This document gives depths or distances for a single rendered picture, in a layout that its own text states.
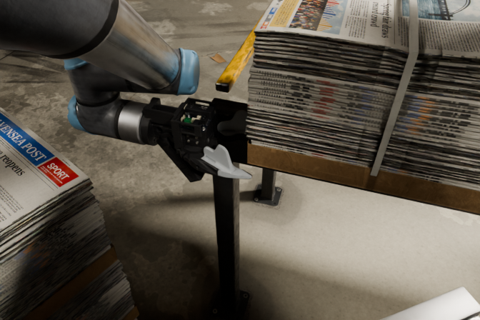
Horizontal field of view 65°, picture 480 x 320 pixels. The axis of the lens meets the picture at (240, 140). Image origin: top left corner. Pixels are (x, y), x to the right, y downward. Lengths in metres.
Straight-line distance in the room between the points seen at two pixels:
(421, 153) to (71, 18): 0.43
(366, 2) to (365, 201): 1.20
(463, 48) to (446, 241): 1.25
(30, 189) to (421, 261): 1.33
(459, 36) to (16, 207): 0.60
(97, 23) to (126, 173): 1.50
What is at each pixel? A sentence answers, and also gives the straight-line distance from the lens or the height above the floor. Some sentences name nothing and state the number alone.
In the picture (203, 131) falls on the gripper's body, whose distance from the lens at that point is 0.61.
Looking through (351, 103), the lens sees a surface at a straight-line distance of 0.50.
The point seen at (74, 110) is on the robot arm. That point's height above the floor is 0.83.
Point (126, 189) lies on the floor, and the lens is 1.72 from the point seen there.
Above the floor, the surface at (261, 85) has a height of 0.95.
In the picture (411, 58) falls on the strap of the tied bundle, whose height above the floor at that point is 1.02.
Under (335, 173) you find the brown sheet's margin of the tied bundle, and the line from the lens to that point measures 0.57.
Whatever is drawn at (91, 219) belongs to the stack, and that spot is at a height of 0.74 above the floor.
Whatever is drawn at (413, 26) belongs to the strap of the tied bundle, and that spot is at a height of 1.04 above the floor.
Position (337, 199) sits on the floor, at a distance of 1.66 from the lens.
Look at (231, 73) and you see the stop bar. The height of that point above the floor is 0.82.
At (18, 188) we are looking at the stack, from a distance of 0.62.
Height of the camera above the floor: 1.22
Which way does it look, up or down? 40 degrees down
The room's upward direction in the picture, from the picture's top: straight up
